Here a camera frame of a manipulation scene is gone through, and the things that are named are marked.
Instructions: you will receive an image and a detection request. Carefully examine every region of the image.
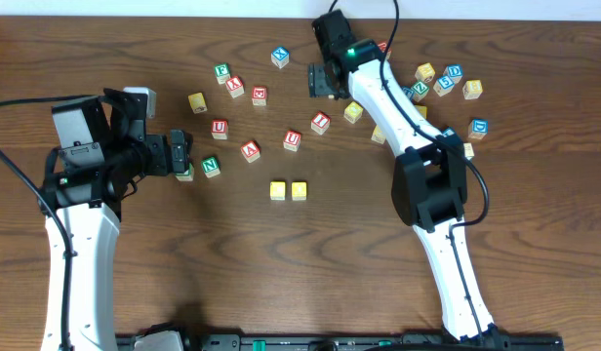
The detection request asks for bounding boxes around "plain L green-sided block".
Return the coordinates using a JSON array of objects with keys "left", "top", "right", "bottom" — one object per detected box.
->
[{"left": 463, "top": 142, "right": 475, "bottom": 160}]

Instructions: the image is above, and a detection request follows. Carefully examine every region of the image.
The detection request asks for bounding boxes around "green F wooden block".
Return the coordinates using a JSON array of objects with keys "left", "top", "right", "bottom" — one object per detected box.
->
[{"left": 214, "top": 63, "right": 230, "bottom": 85}]

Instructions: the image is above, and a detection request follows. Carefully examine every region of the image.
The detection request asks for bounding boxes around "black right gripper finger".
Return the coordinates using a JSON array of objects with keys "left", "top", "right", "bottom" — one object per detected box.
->
[
  {"left": 320, "top": 62, "right": 347, "bottom": 99},
  {"left": 307, "top": 63, "right": 320, "bottom": 98}
]

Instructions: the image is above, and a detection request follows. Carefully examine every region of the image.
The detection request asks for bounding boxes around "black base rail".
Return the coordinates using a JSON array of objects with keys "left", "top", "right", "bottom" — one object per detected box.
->
[{"left": 116, "top": 324, "right": 565, "bottom": 351}]

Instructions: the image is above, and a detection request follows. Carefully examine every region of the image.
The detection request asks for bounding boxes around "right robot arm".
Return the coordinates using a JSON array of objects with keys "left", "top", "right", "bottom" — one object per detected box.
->
[{"left": 309, "top": 8, "right": 494, "bottom": 343}]

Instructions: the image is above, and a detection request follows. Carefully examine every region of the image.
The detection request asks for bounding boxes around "red X wooden block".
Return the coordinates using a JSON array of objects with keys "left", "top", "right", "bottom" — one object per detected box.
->
[{"left": 225, "top": 76, "right": 245, "bottom": 98}]

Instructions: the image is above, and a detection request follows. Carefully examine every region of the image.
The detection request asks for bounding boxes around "green-sided block under gripper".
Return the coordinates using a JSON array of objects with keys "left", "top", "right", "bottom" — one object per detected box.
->
[{"left": 175, "top": 163, "right": 194, "bottom": 182}]

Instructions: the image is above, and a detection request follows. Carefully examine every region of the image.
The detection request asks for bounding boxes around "green N wooden block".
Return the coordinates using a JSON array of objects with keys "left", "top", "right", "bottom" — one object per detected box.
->
[{"left": 201, "top": 156, "right": 220, "bottom": 178}]

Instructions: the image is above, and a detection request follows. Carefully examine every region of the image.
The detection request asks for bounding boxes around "red U block left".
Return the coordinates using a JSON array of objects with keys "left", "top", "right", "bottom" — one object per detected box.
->
[{"left": 211, "top": 120, "right": 228, "bottom": 140}]

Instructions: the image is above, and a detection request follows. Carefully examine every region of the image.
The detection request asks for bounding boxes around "blue d block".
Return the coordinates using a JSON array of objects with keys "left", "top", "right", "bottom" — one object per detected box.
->
[
  {"left": 467, "top": 119, "right": 489, "bottom": 139},
  {"left": 443, "top": 64, "right": 463, "bottom": 84}
]

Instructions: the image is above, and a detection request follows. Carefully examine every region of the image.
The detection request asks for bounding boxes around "blue T wooden block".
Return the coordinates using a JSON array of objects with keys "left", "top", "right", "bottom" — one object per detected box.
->
[{"left": 402, "top": 86, "right": 414, "bottom": 100}]

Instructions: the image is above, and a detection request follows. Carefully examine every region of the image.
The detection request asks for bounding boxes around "red I block near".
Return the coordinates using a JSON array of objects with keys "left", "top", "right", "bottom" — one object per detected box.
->
[{"left": 311, "top": 112, "right": 331, "bottom": 135}]

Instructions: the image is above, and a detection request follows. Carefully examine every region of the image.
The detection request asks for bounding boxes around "yellow 8 wooden block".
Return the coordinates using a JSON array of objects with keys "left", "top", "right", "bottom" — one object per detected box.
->
[{"left": 462, "top": 80, "right": 484, "bottom": 100}]

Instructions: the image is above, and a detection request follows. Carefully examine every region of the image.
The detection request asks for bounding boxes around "red E wooden block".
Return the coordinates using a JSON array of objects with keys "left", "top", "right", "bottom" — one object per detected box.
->
[{"left": 252, "top": 86, "right": 267, "bottom": 106}]

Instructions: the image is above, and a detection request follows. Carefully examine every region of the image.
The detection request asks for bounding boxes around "blue D block far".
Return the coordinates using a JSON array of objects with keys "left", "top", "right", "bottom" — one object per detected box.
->
[{"left": 443, "top": 64, "right": 463, "bottom": 84}]

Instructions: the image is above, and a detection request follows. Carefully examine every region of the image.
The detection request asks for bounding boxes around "blue 5 wooden block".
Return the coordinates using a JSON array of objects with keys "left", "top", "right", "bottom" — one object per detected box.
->
[{"left": 433, "top": 75, "right": 455, "bottom": 97}]

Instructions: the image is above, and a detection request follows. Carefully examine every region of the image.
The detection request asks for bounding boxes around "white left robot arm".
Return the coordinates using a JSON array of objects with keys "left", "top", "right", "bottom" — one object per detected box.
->
[{"left": 40, "top": 87, "right": 194, "bottom": 350}]

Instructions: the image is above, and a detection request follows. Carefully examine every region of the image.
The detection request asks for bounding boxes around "yellow block lower middle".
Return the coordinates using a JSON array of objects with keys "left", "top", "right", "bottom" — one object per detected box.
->
[{"left": 371, "top": 126, "right": 386, "bottom": 144}]

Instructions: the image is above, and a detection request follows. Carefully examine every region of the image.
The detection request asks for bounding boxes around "blue X wooden block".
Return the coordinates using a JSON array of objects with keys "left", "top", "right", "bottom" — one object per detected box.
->
[{"left": 270, "top": 47, "right": 290, "bottom": 69}]

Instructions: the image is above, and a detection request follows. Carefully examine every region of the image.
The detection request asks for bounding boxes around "yellow O wooden block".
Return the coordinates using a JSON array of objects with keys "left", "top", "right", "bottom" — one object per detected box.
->
[{"left": 292, "top": 181, "right": 307, "bottom": 201}]

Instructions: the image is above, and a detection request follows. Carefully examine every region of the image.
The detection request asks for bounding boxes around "red U block middle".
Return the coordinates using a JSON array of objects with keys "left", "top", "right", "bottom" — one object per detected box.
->
[{"left": 283, "top": 131, "right": 301, "bottom": 152}]

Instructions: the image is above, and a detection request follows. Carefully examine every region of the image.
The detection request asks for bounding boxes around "red u block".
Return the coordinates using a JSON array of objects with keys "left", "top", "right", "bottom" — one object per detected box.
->
[
  {"left": 211, "top": 120, "right": 228, "bottom": 140},
  {"left": 283, "top": 131, "right": 301, "bottom": 152}
]

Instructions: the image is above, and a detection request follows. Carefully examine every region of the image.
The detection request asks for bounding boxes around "blue D block near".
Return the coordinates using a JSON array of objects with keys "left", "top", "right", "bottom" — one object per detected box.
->
[{"left": 467, "top": 119, "right": 489, "bottom": 139}]

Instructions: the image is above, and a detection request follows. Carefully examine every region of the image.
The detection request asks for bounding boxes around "yellow block far right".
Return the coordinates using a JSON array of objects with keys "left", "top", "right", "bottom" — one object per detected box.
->
[{"left": 415, "top": 62, "right": 435, "bottom": 83}]

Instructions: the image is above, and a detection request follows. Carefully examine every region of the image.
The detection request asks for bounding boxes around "yellow block far left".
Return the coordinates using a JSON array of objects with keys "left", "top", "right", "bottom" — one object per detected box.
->
[{"left": 187, "top": 93, "right": 208, "bottom": 114}]

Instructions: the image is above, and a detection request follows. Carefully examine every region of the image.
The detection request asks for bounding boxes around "yellow hammer picture block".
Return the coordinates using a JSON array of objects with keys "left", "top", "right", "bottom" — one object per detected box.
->
[{"left": 416, "top": 105, "right": 427, "bottom": 119}]

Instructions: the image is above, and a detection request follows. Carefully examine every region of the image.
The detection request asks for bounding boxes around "red H wooden block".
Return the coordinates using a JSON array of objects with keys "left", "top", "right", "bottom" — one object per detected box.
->
[{"left": 377, "top": 41, "right": 392, "bottom": 59}]

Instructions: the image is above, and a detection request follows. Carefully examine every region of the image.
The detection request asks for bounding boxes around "green Z wooden block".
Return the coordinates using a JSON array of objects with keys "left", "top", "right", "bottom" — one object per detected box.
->
[{"left": 411, "top": 81, "right": 429, "bottom": 102}]

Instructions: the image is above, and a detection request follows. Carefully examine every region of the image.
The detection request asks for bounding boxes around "yellow C wooden block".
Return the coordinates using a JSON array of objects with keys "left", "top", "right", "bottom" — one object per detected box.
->
[{"left": 269, "top": 181, "right": 286, "bottom": 201}]

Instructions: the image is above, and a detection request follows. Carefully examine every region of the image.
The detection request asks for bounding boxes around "red A wooden block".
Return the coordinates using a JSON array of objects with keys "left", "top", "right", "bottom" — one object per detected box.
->
[{"left": 241, "top": 140, "right": 260, "bottom": 163}]

